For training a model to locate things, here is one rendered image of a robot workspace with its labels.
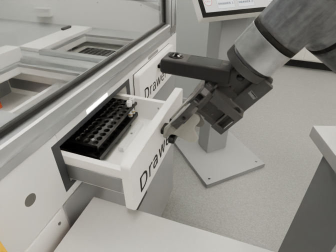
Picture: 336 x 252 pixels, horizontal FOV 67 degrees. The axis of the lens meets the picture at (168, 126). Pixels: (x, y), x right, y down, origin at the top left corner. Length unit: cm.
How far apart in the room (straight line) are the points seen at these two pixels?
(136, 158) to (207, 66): 18
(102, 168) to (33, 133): 12
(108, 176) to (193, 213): 106
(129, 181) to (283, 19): 31
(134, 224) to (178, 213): 96
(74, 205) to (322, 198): 73
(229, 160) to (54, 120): 143
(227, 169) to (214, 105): 129
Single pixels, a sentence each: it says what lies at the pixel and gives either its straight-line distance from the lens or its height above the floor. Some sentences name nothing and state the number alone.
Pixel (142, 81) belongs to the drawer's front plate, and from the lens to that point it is 71.
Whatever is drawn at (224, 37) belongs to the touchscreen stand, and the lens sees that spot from 142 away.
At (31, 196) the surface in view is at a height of 88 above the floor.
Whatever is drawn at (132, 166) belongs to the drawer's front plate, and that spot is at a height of 92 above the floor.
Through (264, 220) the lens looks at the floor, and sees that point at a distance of 155.
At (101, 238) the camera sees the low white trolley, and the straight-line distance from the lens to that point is 53.
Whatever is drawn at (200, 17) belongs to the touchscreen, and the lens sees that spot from 120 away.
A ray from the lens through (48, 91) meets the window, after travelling 47.
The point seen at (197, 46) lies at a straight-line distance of 221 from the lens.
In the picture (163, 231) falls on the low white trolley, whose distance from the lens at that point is 52.
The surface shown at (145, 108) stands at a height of 87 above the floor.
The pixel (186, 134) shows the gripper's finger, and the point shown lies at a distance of 46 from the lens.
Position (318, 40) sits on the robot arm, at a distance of 39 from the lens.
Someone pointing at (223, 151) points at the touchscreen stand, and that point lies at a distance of 182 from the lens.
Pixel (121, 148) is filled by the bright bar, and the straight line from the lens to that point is 56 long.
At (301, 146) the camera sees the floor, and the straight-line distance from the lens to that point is 213.
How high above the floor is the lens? 120
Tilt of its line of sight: 35 degrees down
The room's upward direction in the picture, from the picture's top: straight up
